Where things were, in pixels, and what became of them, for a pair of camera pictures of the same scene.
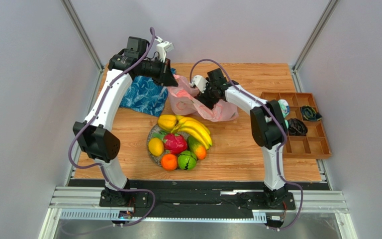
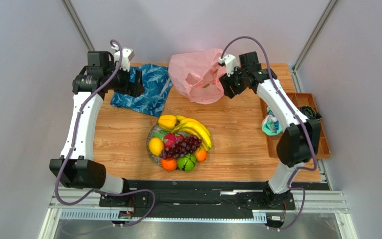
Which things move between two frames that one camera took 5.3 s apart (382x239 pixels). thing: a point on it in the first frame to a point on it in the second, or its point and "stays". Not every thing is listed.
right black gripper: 205,98 to 228,87
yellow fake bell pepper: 166,122 stays
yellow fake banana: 196,130 stays
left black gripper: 165,77 to 136,88
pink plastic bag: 184,100 to 195,74
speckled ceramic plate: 157,160 stays
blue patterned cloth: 146,96 stays
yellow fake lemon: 156,146 stays
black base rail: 209,196 stays
